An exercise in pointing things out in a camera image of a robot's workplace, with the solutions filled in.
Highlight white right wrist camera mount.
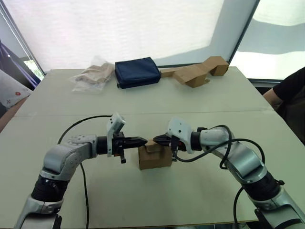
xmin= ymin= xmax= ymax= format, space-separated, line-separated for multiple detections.
xmin=166 ymin=116 xmax=193 ymax=155

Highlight folded brown cardboard box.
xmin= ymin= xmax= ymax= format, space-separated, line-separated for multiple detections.
xmin=203 ymin=55 xmax=230 ymax=77

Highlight small brown cardboard box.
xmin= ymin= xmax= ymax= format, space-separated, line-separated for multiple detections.
xmin=138 ymin=139 xmax=173 ymax=171

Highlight dark window frame post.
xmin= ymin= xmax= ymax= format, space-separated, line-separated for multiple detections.
xmin=228 ymin=0 xmax=261 ymax=68

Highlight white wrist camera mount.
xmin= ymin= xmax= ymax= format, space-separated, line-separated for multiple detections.
xmin=166 ymin=116 xmax=193 ymax=155
xmin=106 ymin=113 xmax=126 ymax=158

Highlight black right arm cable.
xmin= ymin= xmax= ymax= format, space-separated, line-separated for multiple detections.
xmin=171 ymin=124 xmax=266 ymax=226

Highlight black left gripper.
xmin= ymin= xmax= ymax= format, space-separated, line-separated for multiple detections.
xmin=112 ymin=132 xmax=148 ymax=165

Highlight navy blue fabric pouch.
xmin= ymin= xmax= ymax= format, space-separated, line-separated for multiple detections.
xmin=114 ymin=56 xmax=162 ymax=90

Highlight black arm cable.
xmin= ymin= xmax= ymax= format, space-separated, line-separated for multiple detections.
xmin=57 ymin=115 xmax=114 ymax=229
xmin=171 ymin=124 xmax=266 ymax=226

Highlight clear plastic bag brown contents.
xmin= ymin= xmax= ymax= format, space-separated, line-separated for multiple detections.
xmin=68 ymin=55 xmax=115 ymax=95

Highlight person in black shirt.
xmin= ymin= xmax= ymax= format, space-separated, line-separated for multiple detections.
xmin=262 ymin=68 xmax=305 ymax=146

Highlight flattened brown cardboard box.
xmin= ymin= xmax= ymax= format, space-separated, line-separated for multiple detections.
xmin=160 ymin=63 xmax=211 ymax=89

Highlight grey window frame post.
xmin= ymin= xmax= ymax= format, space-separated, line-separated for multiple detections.
xmin=0 ymin=0 xmax=46 ymax=77

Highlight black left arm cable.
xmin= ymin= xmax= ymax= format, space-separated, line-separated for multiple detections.
xmin=57 ymin=115 xmax=114 ymax=229

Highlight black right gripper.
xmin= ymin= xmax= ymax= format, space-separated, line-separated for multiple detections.
xmin=153 ymin=134 xmax=188 ymax=153

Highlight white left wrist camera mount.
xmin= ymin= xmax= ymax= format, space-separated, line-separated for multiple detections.
xmin=106 ymin=113 xmax=126 ymax=158

